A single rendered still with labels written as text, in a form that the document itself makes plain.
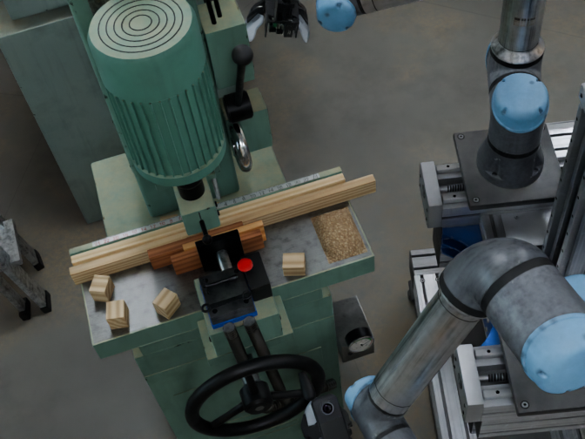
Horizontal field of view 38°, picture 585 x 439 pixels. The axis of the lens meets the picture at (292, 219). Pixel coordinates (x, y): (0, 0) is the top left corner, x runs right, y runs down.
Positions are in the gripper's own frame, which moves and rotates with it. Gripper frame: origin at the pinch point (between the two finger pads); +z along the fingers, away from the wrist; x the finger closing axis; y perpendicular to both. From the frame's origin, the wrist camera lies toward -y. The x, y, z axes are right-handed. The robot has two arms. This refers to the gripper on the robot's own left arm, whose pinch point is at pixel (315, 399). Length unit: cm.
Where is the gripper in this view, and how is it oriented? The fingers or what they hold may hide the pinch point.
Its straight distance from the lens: 167.2
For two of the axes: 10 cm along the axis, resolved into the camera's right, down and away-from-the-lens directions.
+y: 2.3, 8.9, 4.0
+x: 9.5, -2.9, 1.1
